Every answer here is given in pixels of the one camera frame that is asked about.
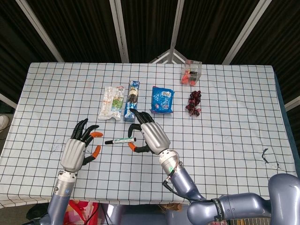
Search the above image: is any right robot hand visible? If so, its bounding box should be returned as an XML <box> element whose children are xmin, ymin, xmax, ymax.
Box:
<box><xmin>127</xmin><ymin>108</ymin><xmax>171</xmax><ymax>156</ymax></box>

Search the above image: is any dark red grape bunch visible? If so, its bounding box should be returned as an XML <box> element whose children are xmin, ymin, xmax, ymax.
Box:
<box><xmin>185</xmin><ymin>90</ymin><xmax>202</xmax><ymax>117</ymax></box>

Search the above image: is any blue cookie box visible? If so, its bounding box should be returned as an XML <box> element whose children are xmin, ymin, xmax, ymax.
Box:
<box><xmin>123</xmin><ymin>80</ymin><xmax>141</xmax><ymax>123</ymax></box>

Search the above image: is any clear plastic box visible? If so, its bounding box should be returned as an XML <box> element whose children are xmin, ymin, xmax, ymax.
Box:
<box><xmin>180</xmin><ymin>60</ymin><xmax>203</xmax><ymax>86</ymax></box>

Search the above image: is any wire basket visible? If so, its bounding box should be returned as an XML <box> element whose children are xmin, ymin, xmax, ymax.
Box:
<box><xmin>225</xmin><ymin>217</ymin><xmax>270</xmax><ymax>225</ymax></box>

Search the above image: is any white green marker body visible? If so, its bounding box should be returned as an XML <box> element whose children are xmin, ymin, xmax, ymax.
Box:
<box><xmin>112</xmin><ymin>136</ymin><xmax>137</xmax><ymax>144</ymax></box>

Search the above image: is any white checked tablecloth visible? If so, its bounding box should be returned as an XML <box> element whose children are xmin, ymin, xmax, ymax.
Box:
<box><xmin>0</xmin><ymin>61</ymin><xmax>300</xmax><ymax>209</ymax></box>

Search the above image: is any white snack packet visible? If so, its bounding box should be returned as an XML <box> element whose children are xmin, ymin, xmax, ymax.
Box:
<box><xmin>97</xmin><ymin>85</ymin><xmax>126</xmax><ymax>121</ymax></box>

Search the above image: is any red shopping bag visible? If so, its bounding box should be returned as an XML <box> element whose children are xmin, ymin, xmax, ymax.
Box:
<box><xmin>62</xmin><ymin>199</ymin><xmax>100</xmax><ymax>225</ymax></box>

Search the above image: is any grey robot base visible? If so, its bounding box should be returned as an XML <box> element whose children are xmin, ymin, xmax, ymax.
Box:
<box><xmin>99</xmin><ymin>203</ymin><xmax>195</xmax><ymax>225</ymax></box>

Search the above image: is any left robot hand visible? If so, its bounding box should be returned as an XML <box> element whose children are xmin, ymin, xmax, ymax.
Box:
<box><xmin>60</xmin><ymin>118</ymin><xmax>104</xmax><ymax>173</ymax></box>

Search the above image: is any white shoe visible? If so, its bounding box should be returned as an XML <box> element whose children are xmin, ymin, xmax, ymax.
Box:
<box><xmin>0</xmin><ymin>114</ymin><xmax>10</xmax><ymax>132</ymax></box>

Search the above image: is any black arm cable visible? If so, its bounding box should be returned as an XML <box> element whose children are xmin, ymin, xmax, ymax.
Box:
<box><xmin>163</xmin><ymin>161</ymin><xmax>214</xmax><ymax>203</ymax></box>

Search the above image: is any white frame post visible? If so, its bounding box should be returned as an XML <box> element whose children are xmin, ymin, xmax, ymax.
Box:
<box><xmin>15</xmin><ymin>0</ymin><xmax>65</xmax><ymax>63</ymax></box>
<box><xmin>222</xmin><ymin>0</ymin><xmax>272</xmax><ymax>65</ymax></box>
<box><xmin>169</xmin><ymin>0</ymin><xmax>186</xmax><ymax>51</ymax></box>
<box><xmin>109</xmin><ymin>0</ymin><xmax>130</xmax><ymax>63</ymax></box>

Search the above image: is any black bag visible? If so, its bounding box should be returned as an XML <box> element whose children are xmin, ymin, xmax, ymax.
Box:
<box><xmin>26</xmin><ymin>203</ymin><xmax>50</xmax><ymax>222</ymax></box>

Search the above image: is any white triangular frame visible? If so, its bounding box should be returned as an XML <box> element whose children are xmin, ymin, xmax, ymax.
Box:
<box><xmin>149</xmin><ymin>48</ymin><xmax>186</xmax><ymax>64</ymax></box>

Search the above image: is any blue snack bag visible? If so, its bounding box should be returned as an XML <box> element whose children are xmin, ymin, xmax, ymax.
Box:
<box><xmin>150</xmin><ymin>86</ymin><xmax>175</xmax><ymax>115</ymax></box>

